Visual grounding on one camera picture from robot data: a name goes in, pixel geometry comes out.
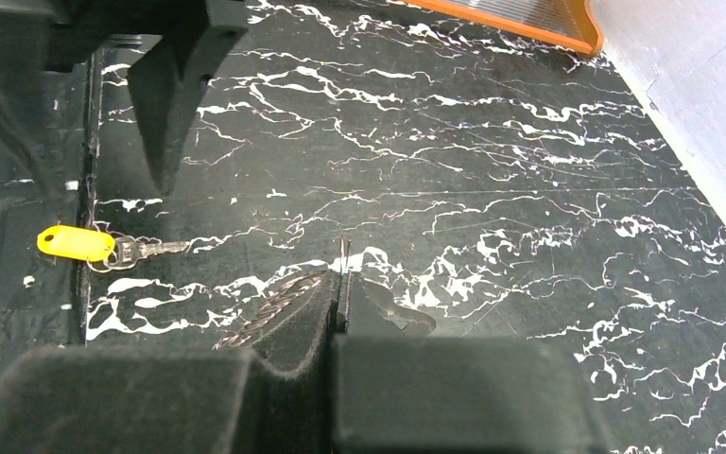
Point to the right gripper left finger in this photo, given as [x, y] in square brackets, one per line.
[266, 393]

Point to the yellow tagged key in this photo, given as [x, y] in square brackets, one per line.
[100, 251]

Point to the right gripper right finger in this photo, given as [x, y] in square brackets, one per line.
[394, 393]

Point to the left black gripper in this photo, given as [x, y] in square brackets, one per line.
[166, 85]

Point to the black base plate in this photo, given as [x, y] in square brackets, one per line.
[39, 298]

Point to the orange wooden rack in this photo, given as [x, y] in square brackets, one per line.
[567, 23]

